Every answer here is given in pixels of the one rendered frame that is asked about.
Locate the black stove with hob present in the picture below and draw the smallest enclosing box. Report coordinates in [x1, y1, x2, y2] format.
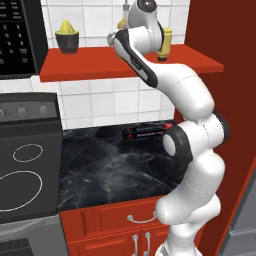
[0, 92, 65, 225]

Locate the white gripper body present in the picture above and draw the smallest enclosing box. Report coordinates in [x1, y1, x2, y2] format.
[106, 29, 119, 48]

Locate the silver cupboard door handle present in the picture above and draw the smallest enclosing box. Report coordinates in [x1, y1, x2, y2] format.
[131, 234, 139, 256]
[143, 231, 152, 256]

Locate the tall red cabinet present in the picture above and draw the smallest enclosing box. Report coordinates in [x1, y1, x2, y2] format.
[173, 0, 256, 256]

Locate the yellow mustard bottle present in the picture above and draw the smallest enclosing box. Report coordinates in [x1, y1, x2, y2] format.
[156, 27, 174, 63]

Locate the black microwave oven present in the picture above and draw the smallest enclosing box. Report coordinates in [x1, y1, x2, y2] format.
[0, 0, 50, 80]

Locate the silver drawer handle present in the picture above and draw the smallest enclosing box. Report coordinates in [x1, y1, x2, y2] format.
[126, 211, 158, 224]

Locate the red cupboard door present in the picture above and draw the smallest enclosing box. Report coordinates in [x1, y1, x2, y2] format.
[67, 229, 143, 256]
[141, 225, 172, 256]

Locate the grey oven door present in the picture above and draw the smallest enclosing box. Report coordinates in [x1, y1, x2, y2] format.
[0, 215, 70, 256]

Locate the oil and vinegar bottle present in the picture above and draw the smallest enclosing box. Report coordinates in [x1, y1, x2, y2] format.
[116, 0, 132, 31]

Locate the red drawer front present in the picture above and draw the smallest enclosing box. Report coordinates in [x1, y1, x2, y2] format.
[95, 199, 165, 235]

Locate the black and red box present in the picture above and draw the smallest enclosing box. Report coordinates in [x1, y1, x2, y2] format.
[121, 122, 175, 141]

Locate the red wall shelf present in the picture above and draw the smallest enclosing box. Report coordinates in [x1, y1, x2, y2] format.
[39, 43, 225, 83]

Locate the grey metal appliance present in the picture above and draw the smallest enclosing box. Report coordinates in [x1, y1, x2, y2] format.
[219, 165, 256, 256]

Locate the yellow and black citrus juicer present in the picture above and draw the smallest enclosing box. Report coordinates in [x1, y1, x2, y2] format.
[54, 19, 81, 55]

